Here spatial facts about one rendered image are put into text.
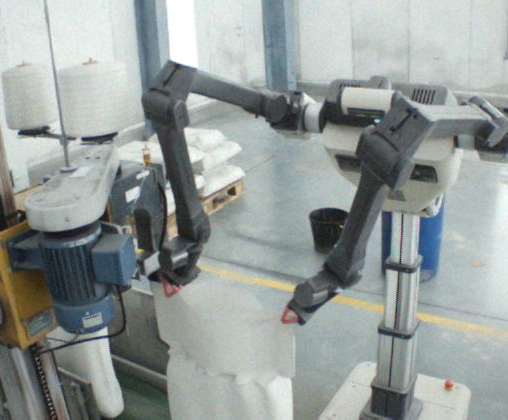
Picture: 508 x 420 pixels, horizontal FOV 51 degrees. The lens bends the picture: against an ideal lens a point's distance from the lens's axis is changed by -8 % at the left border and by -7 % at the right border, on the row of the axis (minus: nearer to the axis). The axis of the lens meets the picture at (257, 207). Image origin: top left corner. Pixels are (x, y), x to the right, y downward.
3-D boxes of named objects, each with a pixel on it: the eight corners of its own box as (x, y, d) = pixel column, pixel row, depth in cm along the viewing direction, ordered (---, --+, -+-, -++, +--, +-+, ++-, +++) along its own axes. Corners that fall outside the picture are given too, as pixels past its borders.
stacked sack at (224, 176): (248, 179, 537) (247, 163, 531) (206, 203, 484) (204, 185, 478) (210, 174, 558) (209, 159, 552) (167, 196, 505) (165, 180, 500)
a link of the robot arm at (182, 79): (187, 59, 117) (155, 50, 122) (167, 120, 120) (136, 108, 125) (291, 97, 155) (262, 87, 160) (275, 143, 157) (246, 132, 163)
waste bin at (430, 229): (451, 259, 387) (458, 171, 364) (433, 293, 347) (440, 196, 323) (388, 248, 411) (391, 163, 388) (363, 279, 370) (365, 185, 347)
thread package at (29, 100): (70, 121, 146) (62, 59, 140) (28, 134, 135) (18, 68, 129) (37, 119, 154) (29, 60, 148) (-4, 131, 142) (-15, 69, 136)
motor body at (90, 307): (130, 316, 137) (114, 223, 128) (87, 346, 125) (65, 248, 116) (88, 301, 145) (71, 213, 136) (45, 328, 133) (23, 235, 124)
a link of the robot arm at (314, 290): (365, 273, 131) (341, 247, 135) (337, 282, 122) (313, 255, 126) (338, 307, 137) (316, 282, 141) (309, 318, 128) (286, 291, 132)
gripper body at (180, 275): (160, 274, 156) (167, 256, 152) (182, 259, 164) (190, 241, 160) (177, 289, 154) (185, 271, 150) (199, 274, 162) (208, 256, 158)
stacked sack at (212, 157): (246, 154, 528) (245, 139, 523) (202, 176, 474) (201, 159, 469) (207, 150, 550) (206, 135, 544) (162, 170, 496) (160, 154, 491)
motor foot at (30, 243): (72, 261, 133) (66, 228, 130) (36, 282, 124) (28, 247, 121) (49, 254, 138) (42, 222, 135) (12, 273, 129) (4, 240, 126)
